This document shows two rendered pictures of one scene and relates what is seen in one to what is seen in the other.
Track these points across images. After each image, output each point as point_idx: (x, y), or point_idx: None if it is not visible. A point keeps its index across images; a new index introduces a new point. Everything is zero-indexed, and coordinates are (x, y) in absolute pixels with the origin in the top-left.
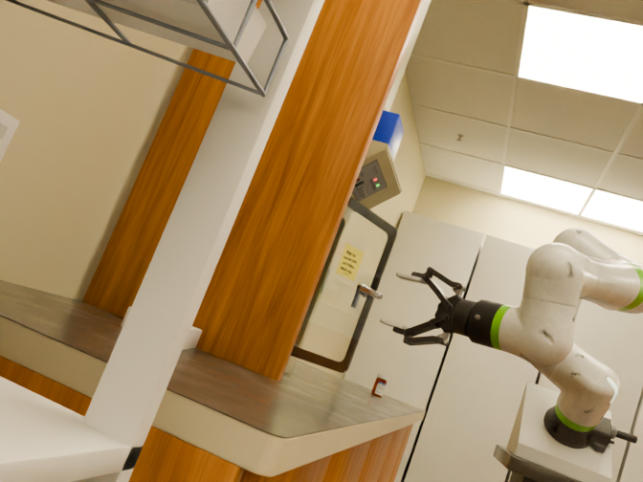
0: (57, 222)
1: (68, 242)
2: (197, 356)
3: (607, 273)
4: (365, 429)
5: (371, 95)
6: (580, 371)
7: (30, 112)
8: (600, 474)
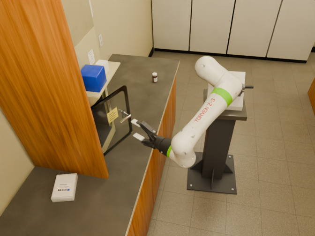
0: (7, 170)
1: (15, 165)
2: (79, 199)
3: (206, 124)
4: (137, 199)
5: (77, 95)
6: None
7: None
8: (238, 106)
